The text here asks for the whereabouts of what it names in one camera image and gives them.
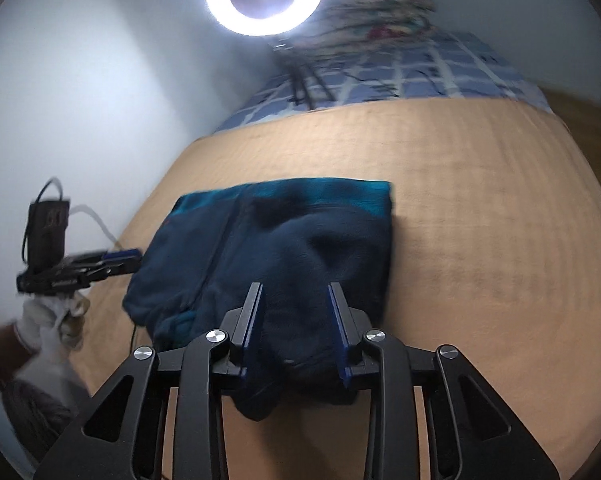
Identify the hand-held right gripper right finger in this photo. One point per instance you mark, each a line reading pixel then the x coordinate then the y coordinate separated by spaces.
pixel 338 330

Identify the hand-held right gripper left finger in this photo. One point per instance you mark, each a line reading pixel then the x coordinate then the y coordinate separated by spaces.
pixel 253 320

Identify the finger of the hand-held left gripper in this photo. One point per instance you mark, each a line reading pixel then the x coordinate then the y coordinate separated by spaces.
pixel 115 270
pixel 123 255

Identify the teal plaid fleece jacket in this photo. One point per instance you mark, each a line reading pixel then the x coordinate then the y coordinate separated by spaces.
pixel 290 240

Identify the person's left forearm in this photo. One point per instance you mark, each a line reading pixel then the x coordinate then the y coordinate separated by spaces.
pixel 0 355

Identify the person's left hand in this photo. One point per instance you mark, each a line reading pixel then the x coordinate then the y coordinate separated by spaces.
pixel 48 320

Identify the grey cloth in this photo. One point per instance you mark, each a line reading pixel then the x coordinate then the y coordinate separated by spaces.
pixel 40 410

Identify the tan blanket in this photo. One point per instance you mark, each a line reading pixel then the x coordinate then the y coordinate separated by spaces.
pixel 480 240

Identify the black tripod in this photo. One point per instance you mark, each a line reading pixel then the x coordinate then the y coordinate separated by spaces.
pixel 303 85

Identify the blue checked bedsheet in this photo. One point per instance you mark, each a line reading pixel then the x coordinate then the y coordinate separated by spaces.
pixel 405 75

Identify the floral pillow pile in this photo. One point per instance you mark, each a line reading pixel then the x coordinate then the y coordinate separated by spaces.
pixel 380 15

